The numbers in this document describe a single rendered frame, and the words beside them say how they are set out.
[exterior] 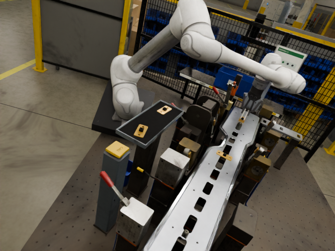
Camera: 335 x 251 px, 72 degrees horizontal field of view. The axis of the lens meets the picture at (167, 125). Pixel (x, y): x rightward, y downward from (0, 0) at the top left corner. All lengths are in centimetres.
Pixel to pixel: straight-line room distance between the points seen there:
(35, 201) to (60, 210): 95
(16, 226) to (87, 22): 258
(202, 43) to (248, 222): 73
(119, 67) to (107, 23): 205
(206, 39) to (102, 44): 263
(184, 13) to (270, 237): 120
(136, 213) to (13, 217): 144
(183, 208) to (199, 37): 70
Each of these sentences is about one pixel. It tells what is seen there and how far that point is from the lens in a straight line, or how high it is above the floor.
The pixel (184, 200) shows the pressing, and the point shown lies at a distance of 95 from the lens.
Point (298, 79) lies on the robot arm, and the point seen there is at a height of 141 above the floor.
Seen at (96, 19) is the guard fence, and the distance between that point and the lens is 353.
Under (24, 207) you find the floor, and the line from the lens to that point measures 216.
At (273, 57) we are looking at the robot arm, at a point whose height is 145.
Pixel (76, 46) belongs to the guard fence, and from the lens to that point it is 375.
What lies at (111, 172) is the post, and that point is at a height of 107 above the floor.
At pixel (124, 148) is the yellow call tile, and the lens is 84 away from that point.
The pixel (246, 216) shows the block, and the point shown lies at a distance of 98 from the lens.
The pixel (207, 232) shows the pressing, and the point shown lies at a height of 100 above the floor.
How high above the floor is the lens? 170
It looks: 33 degrees down
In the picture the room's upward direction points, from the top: 16 degrees clockwise
